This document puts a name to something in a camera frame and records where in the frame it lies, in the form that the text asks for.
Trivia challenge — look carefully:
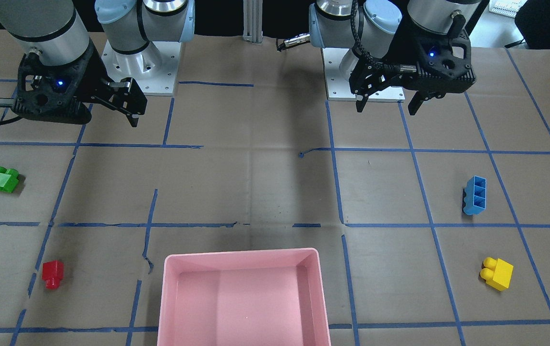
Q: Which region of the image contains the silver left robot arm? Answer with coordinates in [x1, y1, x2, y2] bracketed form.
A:
[308, 0, 480, 115]

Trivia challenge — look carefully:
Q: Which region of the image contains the pink plastic box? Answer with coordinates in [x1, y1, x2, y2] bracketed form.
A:
[158, 248, 330, 346]

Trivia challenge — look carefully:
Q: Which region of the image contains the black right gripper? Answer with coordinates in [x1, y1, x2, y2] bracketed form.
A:
[11, 41, 147, 128]

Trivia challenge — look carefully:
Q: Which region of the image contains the red toy block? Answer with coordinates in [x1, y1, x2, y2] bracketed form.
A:
[42, 260, 64, 290]

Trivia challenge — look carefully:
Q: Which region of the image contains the yellow toy block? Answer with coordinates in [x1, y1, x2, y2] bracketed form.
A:
[479, 257, 514, 291]

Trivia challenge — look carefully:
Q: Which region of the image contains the blue toy block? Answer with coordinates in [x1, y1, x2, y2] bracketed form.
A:
[462, 176, 487, 215]

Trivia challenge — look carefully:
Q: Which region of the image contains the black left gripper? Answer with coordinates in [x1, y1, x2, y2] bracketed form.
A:
[349, 13, 477, 116]

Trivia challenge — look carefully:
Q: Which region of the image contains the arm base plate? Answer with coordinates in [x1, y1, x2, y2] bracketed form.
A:
[321, 48, 405, 102]
[101, 41, 183, 96]

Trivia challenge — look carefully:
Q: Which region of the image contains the aluminium frame post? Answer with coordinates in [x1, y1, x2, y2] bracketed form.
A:
[242, 0, 263, 45]

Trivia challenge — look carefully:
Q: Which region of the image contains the green toy block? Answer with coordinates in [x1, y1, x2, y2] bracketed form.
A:
[0, 166, 19, 193]

